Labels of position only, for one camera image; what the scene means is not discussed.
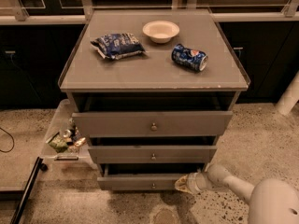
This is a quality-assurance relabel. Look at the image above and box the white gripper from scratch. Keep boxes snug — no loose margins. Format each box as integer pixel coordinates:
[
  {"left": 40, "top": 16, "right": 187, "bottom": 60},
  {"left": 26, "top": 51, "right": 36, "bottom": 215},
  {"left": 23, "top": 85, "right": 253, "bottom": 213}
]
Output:
[{"left": 175, "top": 173, "right": 211, "bottom": 194}]

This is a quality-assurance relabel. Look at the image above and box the grey bottom drawer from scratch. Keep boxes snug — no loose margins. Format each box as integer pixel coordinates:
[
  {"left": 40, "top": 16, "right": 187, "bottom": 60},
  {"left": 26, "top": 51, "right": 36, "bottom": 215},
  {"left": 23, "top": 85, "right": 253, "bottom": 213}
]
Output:
[{"left": 97, "top": 163, "right": 204, "bottom": 191}]

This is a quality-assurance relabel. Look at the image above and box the grey drawer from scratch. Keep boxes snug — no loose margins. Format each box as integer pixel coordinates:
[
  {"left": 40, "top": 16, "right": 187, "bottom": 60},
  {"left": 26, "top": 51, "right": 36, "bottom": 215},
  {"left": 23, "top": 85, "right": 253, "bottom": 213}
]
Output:
[
  {"left": 89, "top": 137, "right": 217, "bottom": 164},
  {"left": 71, "top": 92, "right": 233, "bottom": 137},
  {"left": 97, "top": 163, "right": 204, "bottom": 191}
]

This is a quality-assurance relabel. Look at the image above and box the grey middle drawer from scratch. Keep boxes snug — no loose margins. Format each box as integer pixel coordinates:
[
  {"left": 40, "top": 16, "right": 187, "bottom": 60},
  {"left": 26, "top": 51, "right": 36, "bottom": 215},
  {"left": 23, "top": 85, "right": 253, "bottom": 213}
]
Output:
[{"left": 89, "top": 137, "right": 217, "bottom": 164}]

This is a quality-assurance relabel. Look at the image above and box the grey drawer cabinet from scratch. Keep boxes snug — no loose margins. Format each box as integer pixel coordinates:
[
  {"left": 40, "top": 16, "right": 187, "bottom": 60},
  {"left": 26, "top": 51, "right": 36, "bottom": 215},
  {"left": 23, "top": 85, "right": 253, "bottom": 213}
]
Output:
[{"left": 57, "top": 8, "right": 251, "bottom": 175}]

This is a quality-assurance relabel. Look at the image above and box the grey top drawer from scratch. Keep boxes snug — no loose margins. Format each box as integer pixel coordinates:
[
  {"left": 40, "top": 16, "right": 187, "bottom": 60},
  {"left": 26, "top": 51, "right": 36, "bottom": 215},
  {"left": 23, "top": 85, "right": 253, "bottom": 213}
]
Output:
[{"left": 71, "top": 92, "right": 233, "bottom": 137}]

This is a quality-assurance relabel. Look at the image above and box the clear plastic storage bin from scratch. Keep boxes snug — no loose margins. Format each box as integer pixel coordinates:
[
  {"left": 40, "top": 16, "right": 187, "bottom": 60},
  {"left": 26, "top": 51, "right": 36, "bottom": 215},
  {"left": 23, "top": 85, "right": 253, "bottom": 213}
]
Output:
[{"left": 40, "top": 99, "right": 97, "bottom": 169}]

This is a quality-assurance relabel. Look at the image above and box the blue pepsi can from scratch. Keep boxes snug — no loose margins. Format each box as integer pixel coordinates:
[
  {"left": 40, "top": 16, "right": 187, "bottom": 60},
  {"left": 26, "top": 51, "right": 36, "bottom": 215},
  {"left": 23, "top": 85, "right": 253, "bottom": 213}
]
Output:
[{"left": 171, "top": 44, "right": 208, "bottom": 72}]

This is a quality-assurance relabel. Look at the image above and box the black metal floor bar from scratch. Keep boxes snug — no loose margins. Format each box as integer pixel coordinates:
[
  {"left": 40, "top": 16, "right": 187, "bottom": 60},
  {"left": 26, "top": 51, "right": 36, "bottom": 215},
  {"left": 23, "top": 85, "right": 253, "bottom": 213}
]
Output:
[{"left": 10, "top": 157, "right": 43, "bottom": 224}]

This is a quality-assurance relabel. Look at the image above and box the blue chip bag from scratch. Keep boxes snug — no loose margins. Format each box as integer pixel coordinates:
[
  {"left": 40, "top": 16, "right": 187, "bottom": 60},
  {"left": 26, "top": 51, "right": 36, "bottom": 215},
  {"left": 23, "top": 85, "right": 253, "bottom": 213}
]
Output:
[{"left": 91, "top": 33, "right": 145, "bottom": 60}]

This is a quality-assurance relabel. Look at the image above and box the white cylindrical post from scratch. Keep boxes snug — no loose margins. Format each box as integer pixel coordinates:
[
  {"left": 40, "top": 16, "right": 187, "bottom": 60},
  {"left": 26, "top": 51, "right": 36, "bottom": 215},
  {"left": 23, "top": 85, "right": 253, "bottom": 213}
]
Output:
[{"left": 276, "top": 72, "right": 299, "bottom": 116}]

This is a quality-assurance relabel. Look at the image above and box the black floor cable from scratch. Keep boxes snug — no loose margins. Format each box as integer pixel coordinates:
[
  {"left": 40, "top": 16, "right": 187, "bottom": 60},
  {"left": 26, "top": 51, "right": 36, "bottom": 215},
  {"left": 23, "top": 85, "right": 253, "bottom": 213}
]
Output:
[{"left": 0, "top": 127, "right": 16, "bottom": 154}]

